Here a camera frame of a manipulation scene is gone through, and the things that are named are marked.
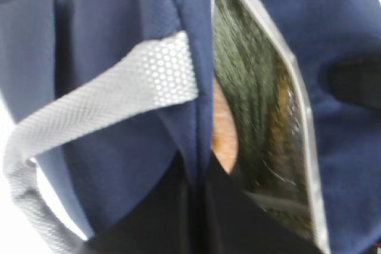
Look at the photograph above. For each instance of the brown bread loaf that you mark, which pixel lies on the brown bread loaf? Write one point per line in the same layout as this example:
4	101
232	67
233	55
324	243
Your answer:
225	142

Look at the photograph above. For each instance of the navy blue lunch bag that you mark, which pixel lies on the navy blue lunch bag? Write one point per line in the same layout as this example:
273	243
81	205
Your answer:
113	108

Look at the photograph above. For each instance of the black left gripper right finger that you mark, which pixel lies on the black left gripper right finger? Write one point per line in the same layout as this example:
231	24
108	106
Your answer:
237	225

